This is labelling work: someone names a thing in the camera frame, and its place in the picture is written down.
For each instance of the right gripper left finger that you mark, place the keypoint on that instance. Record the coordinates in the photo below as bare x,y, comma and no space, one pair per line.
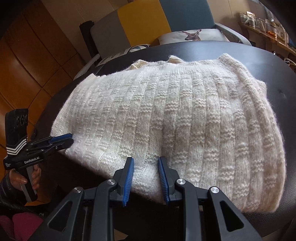
123,178

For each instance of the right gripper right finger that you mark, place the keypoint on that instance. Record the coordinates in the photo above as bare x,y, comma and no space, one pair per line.
168,177

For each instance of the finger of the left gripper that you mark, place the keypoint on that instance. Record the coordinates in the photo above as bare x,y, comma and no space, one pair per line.
61,137
61,143

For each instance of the cream knitted sweater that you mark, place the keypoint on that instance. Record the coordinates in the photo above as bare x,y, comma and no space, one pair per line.
211,119

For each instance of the person's left hand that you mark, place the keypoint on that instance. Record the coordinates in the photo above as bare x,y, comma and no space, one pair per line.
17,179

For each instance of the black padded jacket sleeve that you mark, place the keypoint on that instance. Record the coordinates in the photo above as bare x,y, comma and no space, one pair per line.
12,200

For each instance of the red cloth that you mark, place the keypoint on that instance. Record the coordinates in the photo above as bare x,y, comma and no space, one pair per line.
20,227

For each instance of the colour block armchair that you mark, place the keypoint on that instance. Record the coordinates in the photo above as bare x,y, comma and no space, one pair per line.
142,22

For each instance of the triangle pattern cushion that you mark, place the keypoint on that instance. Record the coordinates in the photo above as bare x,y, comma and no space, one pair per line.
127,51

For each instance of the deer print cushion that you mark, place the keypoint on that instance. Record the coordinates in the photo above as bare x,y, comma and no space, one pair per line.
192,36

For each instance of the wooden side table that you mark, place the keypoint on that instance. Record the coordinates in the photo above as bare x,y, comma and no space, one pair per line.
273,34

